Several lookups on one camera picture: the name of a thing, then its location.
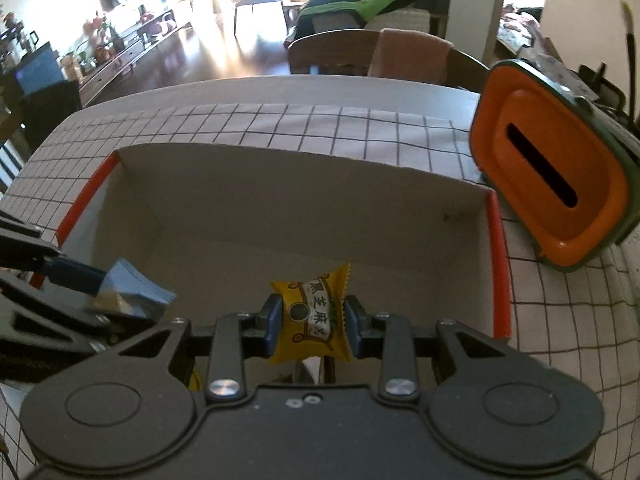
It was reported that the light blue snack packet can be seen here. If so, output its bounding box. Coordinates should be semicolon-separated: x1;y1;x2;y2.
87;258;177;320

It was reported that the grey sofa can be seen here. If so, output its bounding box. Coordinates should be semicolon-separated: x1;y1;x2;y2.
295;4;451;42

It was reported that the checkered tablecloth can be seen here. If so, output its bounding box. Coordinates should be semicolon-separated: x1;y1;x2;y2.
0;102;640;480

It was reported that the dark wooden chair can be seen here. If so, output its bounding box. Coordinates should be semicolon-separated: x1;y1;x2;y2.
0;110;30;197

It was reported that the coffee machine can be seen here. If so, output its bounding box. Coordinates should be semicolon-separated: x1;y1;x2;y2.
0;22;39;74

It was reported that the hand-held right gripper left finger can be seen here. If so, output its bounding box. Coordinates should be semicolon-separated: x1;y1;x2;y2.
115;292;284;403

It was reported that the orange cardboard box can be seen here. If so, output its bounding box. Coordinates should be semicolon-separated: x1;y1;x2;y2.
56;143;512;387

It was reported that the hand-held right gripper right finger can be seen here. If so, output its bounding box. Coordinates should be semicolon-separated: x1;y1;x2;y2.
343;295;508;404

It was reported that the yellow candy packet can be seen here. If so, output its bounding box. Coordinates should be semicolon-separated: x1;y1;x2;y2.
270;262;353;366

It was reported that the bed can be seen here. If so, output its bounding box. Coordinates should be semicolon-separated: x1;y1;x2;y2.
497;4;544;57

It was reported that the orange green tissue box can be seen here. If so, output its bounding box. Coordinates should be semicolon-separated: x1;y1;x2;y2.
469;59;640;273

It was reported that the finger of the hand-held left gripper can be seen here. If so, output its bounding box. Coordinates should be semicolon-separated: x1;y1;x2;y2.
0;279;168;367
0;211;109;294

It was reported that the blue cabinet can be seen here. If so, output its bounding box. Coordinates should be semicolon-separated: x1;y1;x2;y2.
0;42;84;142

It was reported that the wooden dining chair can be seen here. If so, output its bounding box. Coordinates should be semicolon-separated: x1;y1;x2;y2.
287;29;491;95

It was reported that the TV cabinet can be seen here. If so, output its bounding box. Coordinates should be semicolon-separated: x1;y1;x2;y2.
80;0;194;107

